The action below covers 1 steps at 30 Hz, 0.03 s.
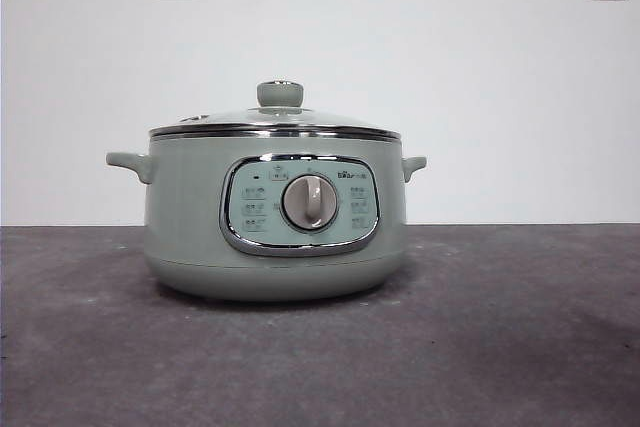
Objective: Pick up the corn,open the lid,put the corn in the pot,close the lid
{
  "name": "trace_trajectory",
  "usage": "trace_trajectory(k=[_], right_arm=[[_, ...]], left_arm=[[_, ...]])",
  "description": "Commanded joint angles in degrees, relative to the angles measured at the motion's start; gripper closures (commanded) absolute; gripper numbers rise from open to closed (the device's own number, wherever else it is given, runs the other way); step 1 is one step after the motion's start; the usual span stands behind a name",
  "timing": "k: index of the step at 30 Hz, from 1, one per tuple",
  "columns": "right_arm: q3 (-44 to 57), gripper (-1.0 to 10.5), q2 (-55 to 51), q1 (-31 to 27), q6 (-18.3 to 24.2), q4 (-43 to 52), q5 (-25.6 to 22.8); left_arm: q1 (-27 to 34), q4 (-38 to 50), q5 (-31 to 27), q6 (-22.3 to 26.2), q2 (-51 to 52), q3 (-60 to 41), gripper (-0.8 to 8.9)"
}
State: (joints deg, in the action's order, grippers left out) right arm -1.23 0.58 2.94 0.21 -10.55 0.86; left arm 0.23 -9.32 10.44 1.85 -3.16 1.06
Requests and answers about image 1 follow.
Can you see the glass lid with green knob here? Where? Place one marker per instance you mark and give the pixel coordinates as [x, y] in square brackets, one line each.
[280, 94]

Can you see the pale green electric pot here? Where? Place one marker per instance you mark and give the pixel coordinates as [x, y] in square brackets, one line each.
[190, 207]

